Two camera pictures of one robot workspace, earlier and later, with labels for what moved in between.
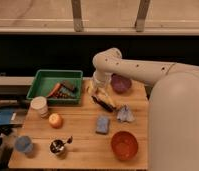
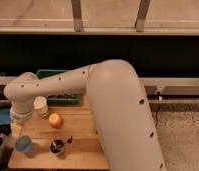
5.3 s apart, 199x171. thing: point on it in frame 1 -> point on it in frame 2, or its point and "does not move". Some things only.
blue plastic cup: x=23 y=143 does not move
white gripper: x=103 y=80 -> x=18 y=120
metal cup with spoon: x=57 y=145 does not move
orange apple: x=55 y=121 does not move
